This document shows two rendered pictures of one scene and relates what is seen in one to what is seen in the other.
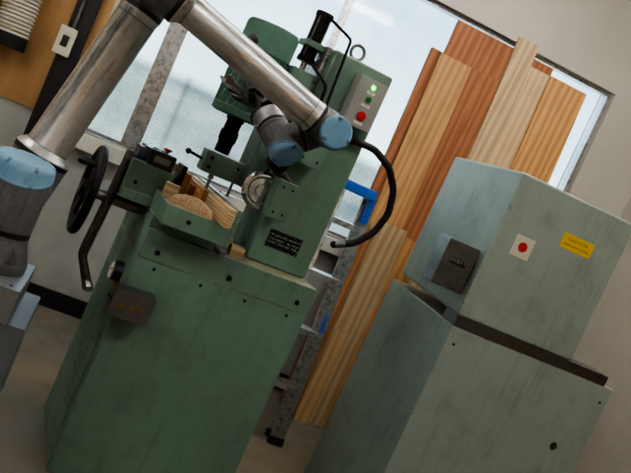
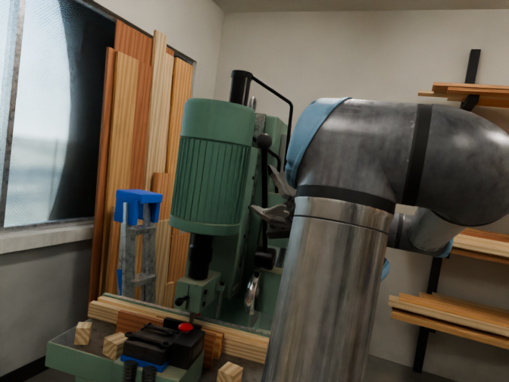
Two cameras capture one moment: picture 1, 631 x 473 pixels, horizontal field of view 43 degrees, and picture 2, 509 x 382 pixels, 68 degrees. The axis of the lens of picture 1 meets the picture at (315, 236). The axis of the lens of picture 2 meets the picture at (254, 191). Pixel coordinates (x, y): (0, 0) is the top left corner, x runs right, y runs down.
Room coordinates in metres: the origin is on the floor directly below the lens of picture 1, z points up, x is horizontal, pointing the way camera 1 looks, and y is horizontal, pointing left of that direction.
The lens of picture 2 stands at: (1.89, 1.08, 1.38)
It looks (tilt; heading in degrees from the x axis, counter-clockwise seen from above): 4 degrees down; 307
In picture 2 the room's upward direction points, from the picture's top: 8 degrees clockwise
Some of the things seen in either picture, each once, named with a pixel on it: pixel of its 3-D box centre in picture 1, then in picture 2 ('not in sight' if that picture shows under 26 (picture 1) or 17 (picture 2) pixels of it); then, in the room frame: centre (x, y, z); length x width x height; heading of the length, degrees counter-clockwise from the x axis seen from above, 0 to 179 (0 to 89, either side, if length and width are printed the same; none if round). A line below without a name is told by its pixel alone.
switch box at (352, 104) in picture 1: (361, 103); (289, 161); (2.54, 0.04, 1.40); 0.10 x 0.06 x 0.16; 113
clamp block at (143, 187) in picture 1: (146, 176); (158, 376); (2.45, 0.56, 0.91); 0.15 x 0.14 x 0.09; 23
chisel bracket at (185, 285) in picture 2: (221, 168); (198, 292); (2.55, 0.37, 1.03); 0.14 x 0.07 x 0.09; 113
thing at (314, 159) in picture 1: (313, 142); (279, 218); (2.49, 0.13, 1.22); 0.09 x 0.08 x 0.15; 113
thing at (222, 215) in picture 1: (204, 199); (204, 338); (2.51, 0.37, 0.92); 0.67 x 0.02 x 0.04; 23
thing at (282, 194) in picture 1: (278, 198); (269, 289); (2.48, 0.15, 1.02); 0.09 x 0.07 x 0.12; 23
